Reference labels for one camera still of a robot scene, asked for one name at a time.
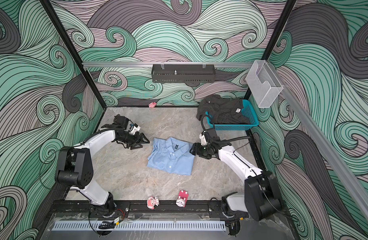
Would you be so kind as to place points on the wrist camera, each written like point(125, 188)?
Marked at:
point(203, 139)
point(134, 128)

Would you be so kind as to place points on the pink white figurine toy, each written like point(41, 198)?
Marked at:
point(152, 202)

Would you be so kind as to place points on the black frame post left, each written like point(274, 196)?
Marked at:
point(47, 6)

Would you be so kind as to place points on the black frame post right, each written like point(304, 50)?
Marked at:
point(275, 14)

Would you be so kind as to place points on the clear plastic wall bin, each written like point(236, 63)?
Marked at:
point(264, 82)

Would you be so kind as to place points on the light blue long sleeve shirt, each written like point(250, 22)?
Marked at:
point(172, 156)

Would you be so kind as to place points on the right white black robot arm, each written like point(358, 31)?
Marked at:
point(261, 197)

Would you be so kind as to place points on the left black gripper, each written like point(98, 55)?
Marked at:
point(141, 138)

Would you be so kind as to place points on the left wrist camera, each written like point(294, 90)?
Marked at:
point(134, 128)

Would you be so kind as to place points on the pink toy at back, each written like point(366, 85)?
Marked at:
point(152, 105)

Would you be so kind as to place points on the white slotted cable duct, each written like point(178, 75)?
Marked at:
point(143, 226)

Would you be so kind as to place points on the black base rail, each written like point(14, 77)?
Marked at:
point(208, 208)

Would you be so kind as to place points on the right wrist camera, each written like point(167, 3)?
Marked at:
point(203, 139)

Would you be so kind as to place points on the black perforated wall tray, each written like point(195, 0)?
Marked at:
point(183, 73)

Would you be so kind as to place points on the black frame post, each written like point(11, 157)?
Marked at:
point(275, 14)
point(47, 6)

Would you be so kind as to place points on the dark grey long sleeve shirt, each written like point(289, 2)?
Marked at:
point(223, 111)

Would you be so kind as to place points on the teal plastic basket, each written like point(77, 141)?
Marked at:
point(248, 111)

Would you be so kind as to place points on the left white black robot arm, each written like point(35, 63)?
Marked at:
point(75, 167)

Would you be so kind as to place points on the aluminium wall rail back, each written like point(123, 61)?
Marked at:
point(128, 64)

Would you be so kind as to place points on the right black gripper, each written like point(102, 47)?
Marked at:
point(196, 150)

